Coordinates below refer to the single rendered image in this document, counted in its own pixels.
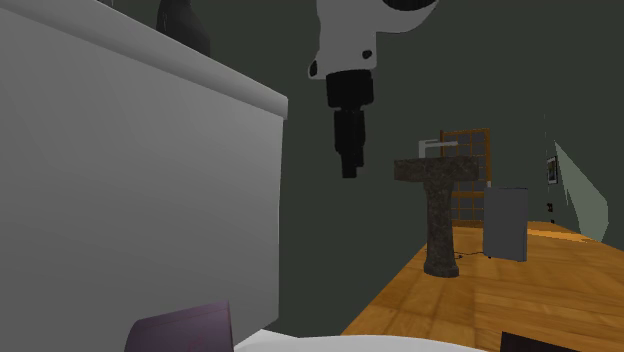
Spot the dark vase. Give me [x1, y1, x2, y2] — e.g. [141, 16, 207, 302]
[155, 0, 212, 58]

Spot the grey cabinet box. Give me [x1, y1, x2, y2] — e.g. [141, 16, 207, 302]
[481, 186, 530, 264]

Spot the purple box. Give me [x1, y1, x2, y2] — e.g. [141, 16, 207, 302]
[123, 300, 236, 352]

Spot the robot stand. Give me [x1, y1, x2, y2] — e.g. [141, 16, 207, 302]
[499, 330, 589, 352]

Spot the dark stone pedestal sink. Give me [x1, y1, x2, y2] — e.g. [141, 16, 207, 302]
[393, 138, 482, 280]

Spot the small wall picture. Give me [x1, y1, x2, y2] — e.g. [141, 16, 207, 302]
[545, 155, 560, 186]

